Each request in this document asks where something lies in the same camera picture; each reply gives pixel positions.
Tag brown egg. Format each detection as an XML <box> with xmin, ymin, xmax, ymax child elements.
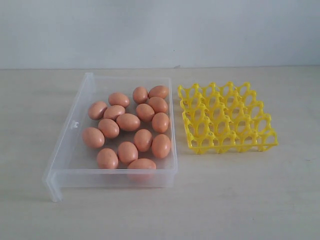
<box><xmin>108</xmin><ymin>92</ymin><xmax>130</xmax><ymax>108</ymax></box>
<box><xmin>148</xmin><ymin>96</ymin><xmax>168</xmax><ymax>113</ymax></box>
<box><xmin>151</xmin><ymin>112</ymin><xmax>170</xmax><ymax>134</ymax></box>
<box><xmin>135</xmin><ymin>103</ymin><xmax>155</xmax><ymax>122</ymax></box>
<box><xmin>116</xmin><ymin>113</ymin><xmax>141</xmax><ymax>132</ymax></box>
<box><xmin>82</xmin><ymin>127</ymin><xmax>105</xmax><ymax>149</ymax></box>
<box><xmin>148</xmin><ymin>85</ymin><xmax>169</xmax><ymax>99</ymax></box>
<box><xmin>103</xmin><ymin>105</ymin><xmax>126</xmax><ymax>121</ymax></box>
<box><xmin>87</xmin><ymin>101</ymin><xmax>108</xmax><ymax>120</ymax></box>
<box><xmin>117</xmin><ymin>141</ymin><xmax>139</xmax><ymax>165</ymax></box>
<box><xmin>151</xmin><ymin>134</ymin><xmax>171</xmax><ymax>159</ymax></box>
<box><xmin>98</xmin><ymin>118</ymin><xmax>120</xmax><ymax>139</ymax></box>
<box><xmin>132</xmin><ymin>86</ymin><xmax>148</xmax><ymax>105</ymax></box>
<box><xmin>133</xmin><ymin>129</ymin><xmax>153</xmax><ymax>152</ymax></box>
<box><xmin>96</xmin><ymin>148</ymin><xmax>119</xmax><ymax>169</ymax></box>

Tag clear plastic bin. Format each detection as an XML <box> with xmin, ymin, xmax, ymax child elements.
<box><xmin>43</xmin><ymin>72</ymin><xmax>178</xmax><ymax>202</ymax></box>

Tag brown egg frontmost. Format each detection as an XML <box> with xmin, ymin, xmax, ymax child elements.
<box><xmin>127</xmin><ymin>158</ymin><xmax>156</xmax><ymax>183</ymax></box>

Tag yellow plastic egg tray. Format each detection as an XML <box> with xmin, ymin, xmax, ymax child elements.
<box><xmin>177</xmin><ymin>81</ymin><xmax>279</xmax><ymax>154</ymax></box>

